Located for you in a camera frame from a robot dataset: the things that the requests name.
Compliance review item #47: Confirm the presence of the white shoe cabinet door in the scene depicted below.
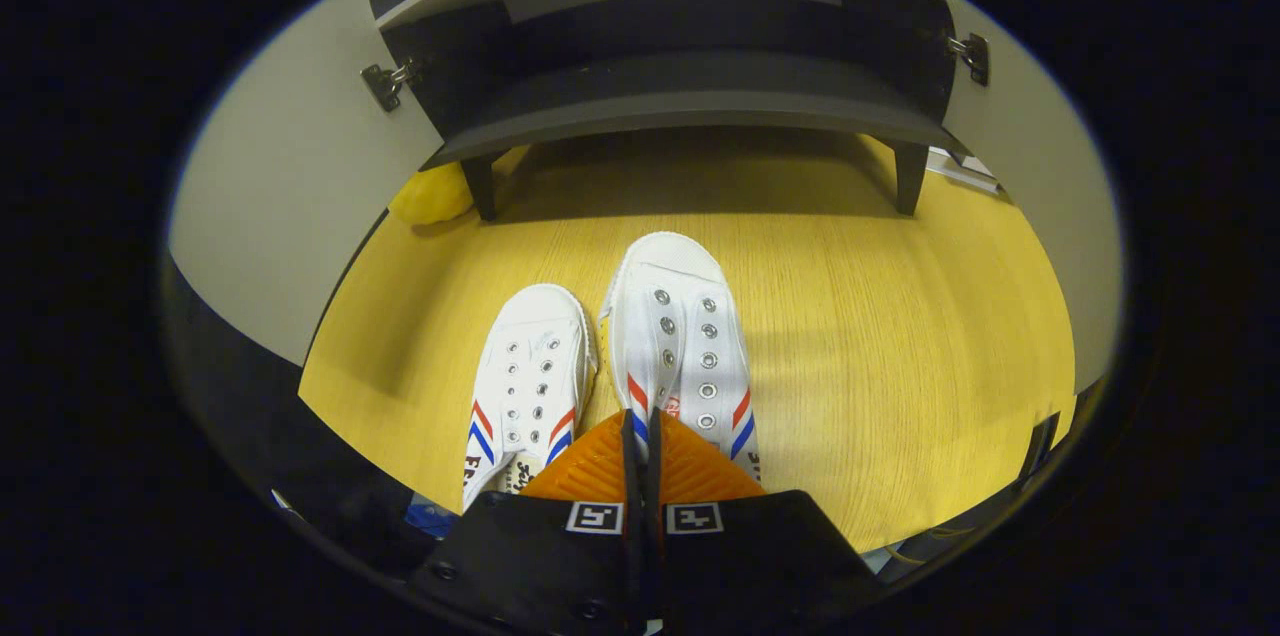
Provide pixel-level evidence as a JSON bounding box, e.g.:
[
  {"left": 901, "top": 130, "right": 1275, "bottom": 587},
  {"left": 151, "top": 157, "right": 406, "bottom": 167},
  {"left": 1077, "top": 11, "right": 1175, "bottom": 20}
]
[
  {"left": 168, "top": 0, "right": 446, "bottom": 367},
  {"left": 940, "top": 0, "right": 1123, "bottom": 395}
]

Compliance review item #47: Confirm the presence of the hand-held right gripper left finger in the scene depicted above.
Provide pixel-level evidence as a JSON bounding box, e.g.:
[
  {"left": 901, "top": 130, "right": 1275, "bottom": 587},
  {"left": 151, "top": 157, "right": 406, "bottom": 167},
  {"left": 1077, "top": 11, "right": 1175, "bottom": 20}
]
[{"left": 405, "top": 408, "right": 643, "bottom": 636}]

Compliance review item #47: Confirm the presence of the white canvas shoe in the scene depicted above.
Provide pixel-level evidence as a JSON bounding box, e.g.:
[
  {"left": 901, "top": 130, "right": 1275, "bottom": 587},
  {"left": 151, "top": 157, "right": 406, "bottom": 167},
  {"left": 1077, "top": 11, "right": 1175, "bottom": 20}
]
[
  {"left": 598, "top": 231, "right": 763, "bottom": 487},
  {"left": 460, "top": 283, "right": 599, "bottom": 514}
]

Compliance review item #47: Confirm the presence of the white book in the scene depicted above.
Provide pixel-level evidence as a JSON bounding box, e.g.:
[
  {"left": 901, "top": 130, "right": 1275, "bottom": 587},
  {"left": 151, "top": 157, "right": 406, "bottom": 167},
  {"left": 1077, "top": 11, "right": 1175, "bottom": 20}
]
[{"left": 925, "top": 146, "right": 1003, "bottom": 199}]

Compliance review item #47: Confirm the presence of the yellow soft object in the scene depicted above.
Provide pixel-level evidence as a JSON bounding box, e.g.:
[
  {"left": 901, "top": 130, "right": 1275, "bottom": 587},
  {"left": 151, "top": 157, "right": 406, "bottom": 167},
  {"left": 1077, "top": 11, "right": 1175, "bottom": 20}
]
[{"left": 388, "top": 161, "right": 476, "bottom": 225}]

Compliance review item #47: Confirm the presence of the white grey shoe cabinet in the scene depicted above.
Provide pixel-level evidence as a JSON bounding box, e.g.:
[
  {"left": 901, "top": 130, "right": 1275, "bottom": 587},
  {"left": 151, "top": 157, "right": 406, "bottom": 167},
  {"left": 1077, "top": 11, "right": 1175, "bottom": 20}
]
[{"left": 367, "top": 0, "right": 966, "bottom": 222}]

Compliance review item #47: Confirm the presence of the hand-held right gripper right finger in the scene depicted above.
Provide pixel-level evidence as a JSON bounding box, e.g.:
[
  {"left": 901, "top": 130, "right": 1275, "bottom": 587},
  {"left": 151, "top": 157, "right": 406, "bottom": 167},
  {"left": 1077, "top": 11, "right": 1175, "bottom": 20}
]
[{"left": 645, "top": 406, "right": 887, "bottom": 636}]

